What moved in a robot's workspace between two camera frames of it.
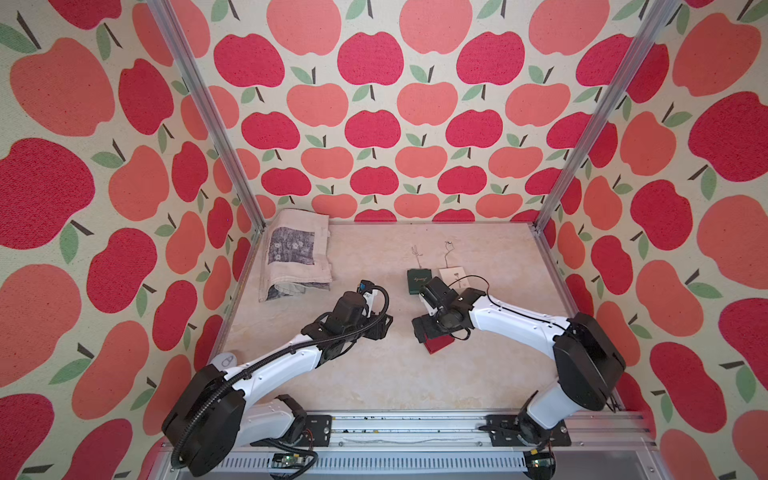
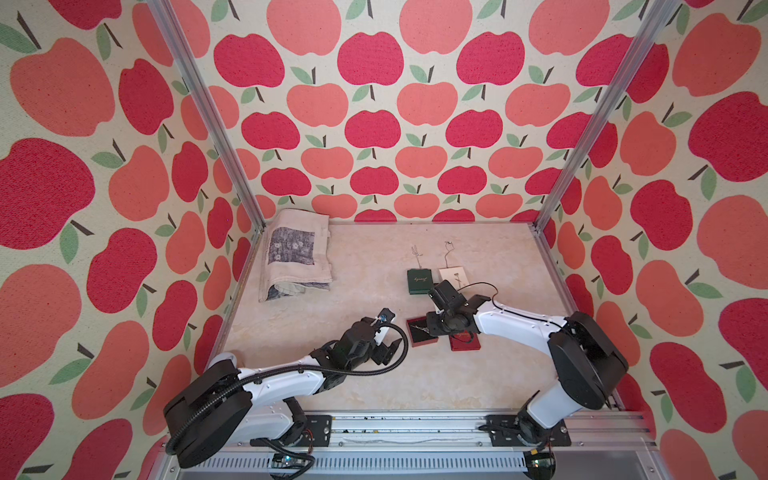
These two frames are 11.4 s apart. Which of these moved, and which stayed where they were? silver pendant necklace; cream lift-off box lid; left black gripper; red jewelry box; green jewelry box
Moved: red jewelry box; left black gripper
Stayed: silver pendant necklace; cream lift-off box lid; green jewelry box
